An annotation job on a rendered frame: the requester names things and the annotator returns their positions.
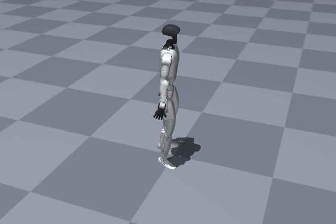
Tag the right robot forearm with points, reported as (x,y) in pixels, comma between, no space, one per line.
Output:
(163,94)

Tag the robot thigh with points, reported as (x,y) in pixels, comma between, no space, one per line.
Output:
(170,119)
(175,99)

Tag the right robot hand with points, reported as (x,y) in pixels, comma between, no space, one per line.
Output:
(160,112)

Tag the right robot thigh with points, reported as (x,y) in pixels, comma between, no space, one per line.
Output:
(170,119)

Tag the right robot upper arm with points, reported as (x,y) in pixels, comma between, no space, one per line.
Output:
(166,62)

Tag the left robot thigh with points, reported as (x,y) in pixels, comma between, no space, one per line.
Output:
(175,99)

